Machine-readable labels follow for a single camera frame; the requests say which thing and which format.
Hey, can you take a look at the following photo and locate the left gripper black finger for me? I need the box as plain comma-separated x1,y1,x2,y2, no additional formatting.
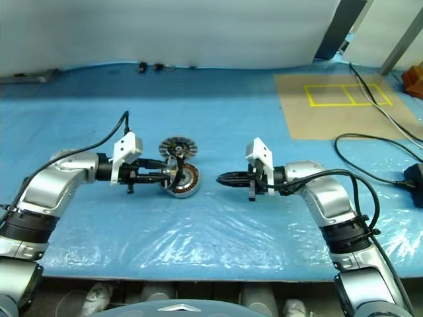
135,173,171,185
136,158,170,170

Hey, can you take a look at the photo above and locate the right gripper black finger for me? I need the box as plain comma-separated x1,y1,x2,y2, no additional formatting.
215,178,252,190
217,170,252,182

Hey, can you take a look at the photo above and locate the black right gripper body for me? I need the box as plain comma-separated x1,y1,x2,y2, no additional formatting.
246,164,268,203

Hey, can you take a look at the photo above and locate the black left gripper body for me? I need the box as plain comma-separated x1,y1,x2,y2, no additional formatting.
118,158,141,195

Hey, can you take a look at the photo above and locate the motor stator with copper windings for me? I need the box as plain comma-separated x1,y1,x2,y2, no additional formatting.
159,162,202,199

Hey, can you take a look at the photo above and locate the silver finned rotor disc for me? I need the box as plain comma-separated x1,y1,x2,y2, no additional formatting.
158,136,199,163

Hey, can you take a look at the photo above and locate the blue foam table sheet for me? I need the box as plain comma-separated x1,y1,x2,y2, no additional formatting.
0,54,423,283

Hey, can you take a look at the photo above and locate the brown cardboard sheet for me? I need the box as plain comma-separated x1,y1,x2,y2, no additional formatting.
273,73,423,142

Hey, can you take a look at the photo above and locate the grey rounded shape under table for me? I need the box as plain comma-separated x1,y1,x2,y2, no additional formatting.
239,284,279,312
139,283,176,304

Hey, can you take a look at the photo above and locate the white crumpled shape under table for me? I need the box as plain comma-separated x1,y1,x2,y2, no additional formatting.
85,283,114,313

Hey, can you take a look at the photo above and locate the grey robot torso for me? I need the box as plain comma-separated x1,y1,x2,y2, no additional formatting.
101,298,266,317

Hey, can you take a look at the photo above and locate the grey flat device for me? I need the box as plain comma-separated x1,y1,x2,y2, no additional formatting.
0,67,63,84

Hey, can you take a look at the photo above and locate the black power adapter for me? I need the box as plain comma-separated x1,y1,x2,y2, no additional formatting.
404,162,423,209

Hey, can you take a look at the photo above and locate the orange brown box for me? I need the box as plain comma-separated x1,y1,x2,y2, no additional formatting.
401,65,423,97

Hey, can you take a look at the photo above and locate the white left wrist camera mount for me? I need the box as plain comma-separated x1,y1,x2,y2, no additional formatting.
110,131,145,186

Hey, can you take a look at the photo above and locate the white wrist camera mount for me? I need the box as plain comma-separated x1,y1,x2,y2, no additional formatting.
245,137,276,198
110,131,145,186

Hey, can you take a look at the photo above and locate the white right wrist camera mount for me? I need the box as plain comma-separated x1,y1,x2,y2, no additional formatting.
245,137,276,198

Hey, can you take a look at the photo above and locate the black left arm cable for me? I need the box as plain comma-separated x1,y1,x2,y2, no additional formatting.
65,110,132,157

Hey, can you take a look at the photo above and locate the thick black power cable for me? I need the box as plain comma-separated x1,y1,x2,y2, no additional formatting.
334,132,423,192

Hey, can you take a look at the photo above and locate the white cable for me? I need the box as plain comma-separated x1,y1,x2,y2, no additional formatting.
354,71,423,147

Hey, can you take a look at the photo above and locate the thin black cable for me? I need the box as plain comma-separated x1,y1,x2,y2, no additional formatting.
348,61,423,139

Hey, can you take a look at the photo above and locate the dark upright post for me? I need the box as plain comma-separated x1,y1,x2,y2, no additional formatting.
313,0,375,61

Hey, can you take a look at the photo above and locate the aluminium frame post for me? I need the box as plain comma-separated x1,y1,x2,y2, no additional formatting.
379,0,423,76

